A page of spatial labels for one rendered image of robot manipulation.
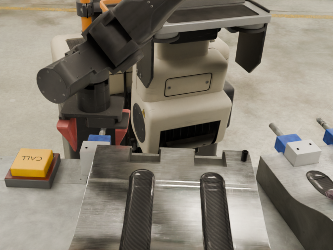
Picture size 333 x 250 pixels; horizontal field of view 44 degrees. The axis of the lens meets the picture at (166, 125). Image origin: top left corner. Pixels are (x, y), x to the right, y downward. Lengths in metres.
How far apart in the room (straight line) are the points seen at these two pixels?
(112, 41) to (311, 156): 0.40
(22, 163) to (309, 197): 0.49
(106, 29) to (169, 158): 0.23
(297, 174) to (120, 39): 0.38
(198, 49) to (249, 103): 1.69
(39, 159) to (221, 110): 0.47
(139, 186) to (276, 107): 2.09
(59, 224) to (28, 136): 1.67
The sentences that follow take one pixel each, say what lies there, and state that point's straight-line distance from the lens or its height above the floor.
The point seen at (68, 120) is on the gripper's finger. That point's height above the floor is 0.91.
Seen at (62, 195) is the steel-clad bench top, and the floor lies 0.80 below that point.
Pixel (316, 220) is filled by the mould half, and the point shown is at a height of 0.87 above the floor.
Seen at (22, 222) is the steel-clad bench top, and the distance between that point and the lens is 0.72.
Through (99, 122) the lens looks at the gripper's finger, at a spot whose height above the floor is 0.92.
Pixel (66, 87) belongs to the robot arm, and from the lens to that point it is 0.61.
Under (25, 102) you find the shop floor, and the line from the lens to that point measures 2.66.
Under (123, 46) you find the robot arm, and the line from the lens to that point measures 0.61.
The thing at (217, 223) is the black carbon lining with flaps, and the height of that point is 0.88.
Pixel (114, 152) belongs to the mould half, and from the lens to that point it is 0.69.
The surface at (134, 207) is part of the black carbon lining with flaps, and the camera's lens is 0.61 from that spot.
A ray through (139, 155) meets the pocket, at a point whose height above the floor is 0.87.
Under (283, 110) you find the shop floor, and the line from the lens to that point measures 2.66.
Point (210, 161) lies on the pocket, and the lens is 0.71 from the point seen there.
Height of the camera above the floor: 1.31
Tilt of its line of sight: 33 degrees down
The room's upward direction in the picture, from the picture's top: 3 degrees clockwise
